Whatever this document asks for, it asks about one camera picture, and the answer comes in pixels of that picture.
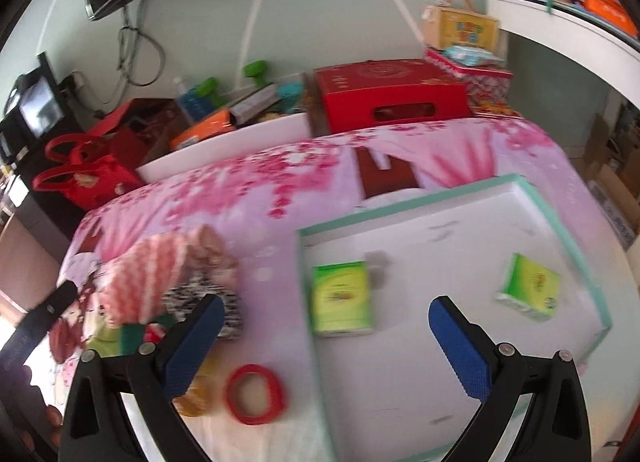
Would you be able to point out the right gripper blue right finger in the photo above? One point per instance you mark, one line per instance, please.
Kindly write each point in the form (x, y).
(466, 346)

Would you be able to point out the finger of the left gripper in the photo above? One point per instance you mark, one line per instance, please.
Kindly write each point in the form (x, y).
(40, 319)

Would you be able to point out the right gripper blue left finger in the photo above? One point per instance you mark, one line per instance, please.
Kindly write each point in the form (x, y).
(188, 344)

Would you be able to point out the round yellow packaged sponge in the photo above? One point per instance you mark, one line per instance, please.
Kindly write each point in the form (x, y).
(199, 399)

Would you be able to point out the leopard print scrunchie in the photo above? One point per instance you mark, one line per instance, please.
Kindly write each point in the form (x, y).
(181, 300)

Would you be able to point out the yellow green scouring sponge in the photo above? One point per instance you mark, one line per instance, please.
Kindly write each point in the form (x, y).
(134, 335)

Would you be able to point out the light green cloth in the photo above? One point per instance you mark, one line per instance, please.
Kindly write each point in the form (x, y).
(105, 341)

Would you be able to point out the green tissue pack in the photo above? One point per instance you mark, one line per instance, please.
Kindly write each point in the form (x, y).
(530, 288)
(341, 300)

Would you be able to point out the pink zigzag striped cloth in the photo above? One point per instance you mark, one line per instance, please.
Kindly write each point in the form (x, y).
(131, 286)

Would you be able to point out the red tape roll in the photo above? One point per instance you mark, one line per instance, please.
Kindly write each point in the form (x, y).
(254, 395)

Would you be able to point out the beige pink scrunchie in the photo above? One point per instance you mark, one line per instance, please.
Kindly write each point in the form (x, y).
(207, 254)

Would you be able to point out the person's left hand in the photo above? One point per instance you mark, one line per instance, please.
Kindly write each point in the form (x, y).
(38, 423)

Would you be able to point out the teal shallow cardboard tray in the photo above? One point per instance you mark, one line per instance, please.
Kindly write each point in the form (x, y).
(483, 306)

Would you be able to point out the red felt handbag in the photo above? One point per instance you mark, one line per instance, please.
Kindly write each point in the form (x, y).
(92, 170)

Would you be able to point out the small black monitor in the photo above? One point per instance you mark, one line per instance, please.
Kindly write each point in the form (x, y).
(34, 107)

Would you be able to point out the open dark red box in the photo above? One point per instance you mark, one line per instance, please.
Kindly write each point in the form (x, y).
(140, 130)

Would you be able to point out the cardboard box under desk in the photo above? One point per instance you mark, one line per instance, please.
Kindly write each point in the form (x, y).
(612, 175)

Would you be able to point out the orange cardboard box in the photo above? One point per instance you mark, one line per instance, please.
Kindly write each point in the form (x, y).
(214, 125)

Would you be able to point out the blue liquid plastic bottle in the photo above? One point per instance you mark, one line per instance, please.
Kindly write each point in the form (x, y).
(194, 106)

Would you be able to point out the white foam board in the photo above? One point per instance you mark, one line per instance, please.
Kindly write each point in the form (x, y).
(263, 136)

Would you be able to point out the red white patterned box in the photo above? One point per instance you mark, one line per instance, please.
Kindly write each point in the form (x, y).
(484, 84)

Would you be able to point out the green dumbbell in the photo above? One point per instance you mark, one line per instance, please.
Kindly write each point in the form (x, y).
(257, 72)
(208, 90)

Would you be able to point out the red gift box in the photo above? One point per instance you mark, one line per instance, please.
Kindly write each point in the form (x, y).
(375, 93)

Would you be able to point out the blue wet wipes pack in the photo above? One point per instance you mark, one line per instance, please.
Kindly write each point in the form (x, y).
(472, 57)

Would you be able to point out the white desk shelf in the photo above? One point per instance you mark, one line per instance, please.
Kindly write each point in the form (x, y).
(590, 46)

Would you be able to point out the yellow children gift case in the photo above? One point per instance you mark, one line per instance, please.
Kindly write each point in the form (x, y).
(447, 23)

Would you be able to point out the orange package on shelf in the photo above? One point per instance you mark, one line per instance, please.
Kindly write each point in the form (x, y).
(614, 13)

